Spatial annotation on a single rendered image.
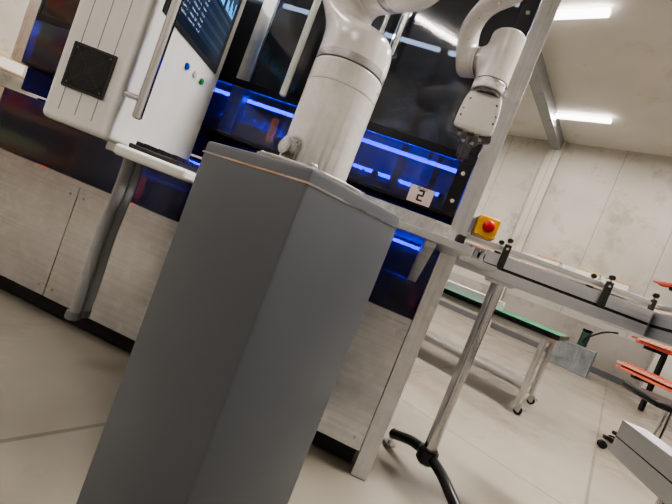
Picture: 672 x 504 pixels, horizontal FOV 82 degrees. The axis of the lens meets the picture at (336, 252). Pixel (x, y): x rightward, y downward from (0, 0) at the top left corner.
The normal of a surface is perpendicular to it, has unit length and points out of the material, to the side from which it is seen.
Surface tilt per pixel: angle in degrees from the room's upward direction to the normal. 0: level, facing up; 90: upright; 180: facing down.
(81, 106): 90
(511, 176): 90
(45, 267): 90
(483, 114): 92
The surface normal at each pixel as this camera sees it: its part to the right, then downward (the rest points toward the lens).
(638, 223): -0.58, -0.18
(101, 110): -0.04, 0.04
